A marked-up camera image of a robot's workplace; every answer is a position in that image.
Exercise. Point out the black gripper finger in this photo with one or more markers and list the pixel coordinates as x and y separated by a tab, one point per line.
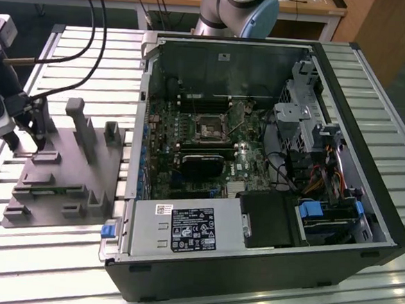
13	138
40	123

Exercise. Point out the black RAM slot row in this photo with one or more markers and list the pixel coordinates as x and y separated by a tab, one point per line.
205	105

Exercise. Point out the CPU socket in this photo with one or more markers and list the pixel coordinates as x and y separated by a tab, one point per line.
209	128

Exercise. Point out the grey parts rack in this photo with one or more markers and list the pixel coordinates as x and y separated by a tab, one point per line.
76	171

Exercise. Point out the blue case latch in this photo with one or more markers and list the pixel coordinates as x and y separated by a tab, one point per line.
109	230

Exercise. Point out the grey power supply unit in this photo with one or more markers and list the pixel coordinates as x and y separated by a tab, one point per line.
148	224

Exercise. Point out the white barcode sticker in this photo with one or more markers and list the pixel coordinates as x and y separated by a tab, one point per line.
163	210

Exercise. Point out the black graphics card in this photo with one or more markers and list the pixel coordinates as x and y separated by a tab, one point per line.
201	164

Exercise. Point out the black rating label sticker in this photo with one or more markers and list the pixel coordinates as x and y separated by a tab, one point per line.
193	231

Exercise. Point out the thin metal locking lever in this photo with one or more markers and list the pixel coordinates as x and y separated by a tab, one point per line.
237	127

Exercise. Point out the silver chipset heatsink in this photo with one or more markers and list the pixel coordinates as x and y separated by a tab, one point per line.
235	190

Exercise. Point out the green motherboard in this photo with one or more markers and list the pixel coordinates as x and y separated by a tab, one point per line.
250	162

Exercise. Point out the black open PC case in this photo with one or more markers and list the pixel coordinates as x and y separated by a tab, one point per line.
214	278

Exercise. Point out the black plastic shroud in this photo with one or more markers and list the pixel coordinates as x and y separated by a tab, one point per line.
270	219

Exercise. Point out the metal drive cage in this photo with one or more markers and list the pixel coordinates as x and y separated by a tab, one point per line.
294	130

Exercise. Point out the hard disk in blue carrier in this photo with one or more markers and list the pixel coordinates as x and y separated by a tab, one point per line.
309	210

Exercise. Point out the blue plastic clip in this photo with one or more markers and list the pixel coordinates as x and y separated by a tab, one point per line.
359	209

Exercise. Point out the wooden cabinet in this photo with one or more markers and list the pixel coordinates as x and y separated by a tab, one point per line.
381	35

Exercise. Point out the grey case hinge bracket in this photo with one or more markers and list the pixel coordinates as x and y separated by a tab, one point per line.
150	44

